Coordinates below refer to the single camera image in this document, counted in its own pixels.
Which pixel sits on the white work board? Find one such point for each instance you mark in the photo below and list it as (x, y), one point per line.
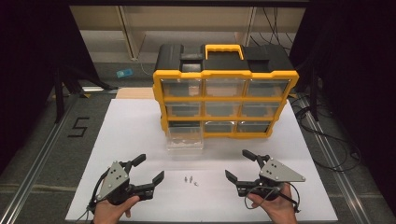
(130, 140)

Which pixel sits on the group of transparent cabinet drawers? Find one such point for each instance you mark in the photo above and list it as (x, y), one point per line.
(224, 87)

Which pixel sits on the person's right hand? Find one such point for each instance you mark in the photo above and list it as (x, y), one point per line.
(280, 207)

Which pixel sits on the silver metal bar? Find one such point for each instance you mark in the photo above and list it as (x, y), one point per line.
(93, 89)

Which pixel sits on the wooden board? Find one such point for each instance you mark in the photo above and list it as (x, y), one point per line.
(137, 93)

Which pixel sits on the black metal stand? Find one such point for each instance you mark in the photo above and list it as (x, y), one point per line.
(59, 99)
(314, 99)

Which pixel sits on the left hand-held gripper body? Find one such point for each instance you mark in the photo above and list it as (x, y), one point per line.
(116, 183)

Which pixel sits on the yellow black organizer cabinet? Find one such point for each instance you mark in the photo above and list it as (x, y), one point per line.
(224, 62)

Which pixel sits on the aluminium floor rail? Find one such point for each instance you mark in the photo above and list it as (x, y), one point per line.
(339, 175)
(35, 172)

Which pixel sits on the clear plastic drawer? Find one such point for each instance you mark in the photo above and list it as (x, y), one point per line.
(185, 137)

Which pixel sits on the black curtain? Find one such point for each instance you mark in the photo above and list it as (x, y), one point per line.
(25, 62)
(358, 62)

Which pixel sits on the person's left hand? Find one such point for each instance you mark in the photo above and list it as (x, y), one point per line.
(109, 213)

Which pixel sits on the small blue packet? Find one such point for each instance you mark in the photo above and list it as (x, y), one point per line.
(124, 73)

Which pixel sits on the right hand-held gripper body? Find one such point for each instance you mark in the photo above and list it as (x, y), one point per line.
(277, 172)

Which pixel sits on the white frame post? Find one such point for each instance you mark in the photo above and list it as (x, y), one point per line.
(129, 34)
(250, 25)

